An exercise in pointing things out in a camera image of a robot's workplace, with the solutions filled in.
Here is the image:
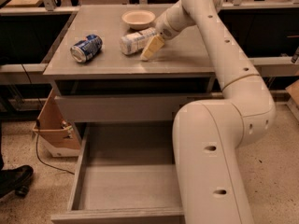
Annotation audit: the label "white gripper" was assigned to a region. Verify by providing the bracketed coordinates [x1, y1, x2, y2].
[140, 1, 195, 61]

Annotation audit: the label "clear plastic bottle blue label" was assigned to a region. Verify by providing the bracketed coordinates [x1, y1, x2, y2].
[120, 27, 156, 55]

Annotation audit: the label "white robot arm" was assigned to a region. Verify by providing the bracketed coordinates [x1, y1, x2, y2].
[141, 0, 276, 224]

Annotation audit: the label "grey drawer cabinet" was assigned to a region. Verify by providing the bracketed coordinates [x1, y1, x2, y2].
[45, 5, 215, 224]

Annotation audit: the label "grey top drawer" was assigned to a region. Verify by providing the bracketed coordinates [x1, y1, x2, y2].
[55, 93, 210, 122]

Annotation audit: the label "open grey middle drawer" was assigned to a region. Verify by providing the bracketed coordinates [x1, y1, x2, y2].
[51, 121, 185, 224]

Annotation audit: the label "white paper bowl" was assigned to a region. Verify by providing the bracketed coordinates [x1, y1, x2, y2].
[121, 10, 156, 30]

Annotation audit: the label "blue soda can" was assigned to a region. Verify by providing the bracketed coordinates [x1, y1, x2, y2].
[70, 34, 103, 63]

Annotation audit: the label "cardboard box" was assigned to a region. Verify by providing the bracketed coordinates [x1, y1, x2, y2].
[33, 91, 80, 157]

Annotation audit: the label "black chair caster wheel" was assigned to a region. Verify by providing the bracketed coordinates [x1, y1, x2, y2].
[15, 185, 29, 197]

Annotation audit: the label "black cable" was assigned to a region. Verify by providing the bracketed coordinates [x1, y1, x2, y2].
[20, 63, 76, 175]

